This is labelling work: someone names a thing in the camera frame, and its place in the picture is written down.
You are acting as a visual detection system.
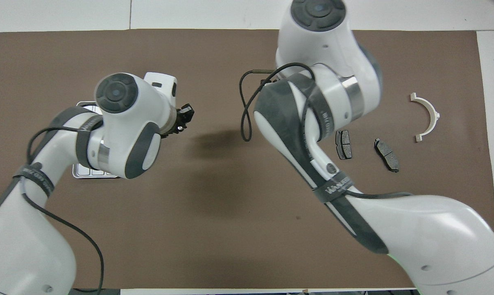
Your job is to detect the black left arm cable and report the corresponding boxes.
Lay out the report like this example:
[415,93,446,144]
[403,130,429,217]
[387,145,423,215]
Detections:
[26,125,104,295]

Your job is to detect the brown table mat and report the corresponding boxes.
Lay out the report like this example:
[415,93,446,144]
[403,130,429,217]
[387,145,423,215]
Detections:
[0,29,494,289]

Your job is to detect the silver metal tray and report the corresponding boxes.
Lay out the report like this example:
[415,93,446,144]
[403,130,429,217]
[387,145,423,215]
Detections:
[72,100,120,179]

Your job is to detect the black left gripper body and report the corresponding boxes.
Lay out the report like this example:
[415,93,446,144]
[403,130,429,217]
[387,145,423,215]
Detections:
[161,107,186,138]

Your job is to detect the curved grey brake pad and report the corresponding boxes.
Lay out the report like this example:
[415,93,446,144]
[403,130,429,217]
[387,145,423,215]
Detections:
[374,138,400,173]

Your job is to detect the rectangular grey brake pad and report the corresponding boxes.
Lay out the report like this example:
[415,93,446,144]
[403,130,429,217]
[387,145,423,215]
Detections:
[335,130,353,160]

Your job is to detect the white semicircular plastic bracket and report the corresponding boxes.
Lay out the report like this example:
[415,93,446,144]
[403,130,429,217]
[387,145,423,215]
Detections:
[410,93,441,143]

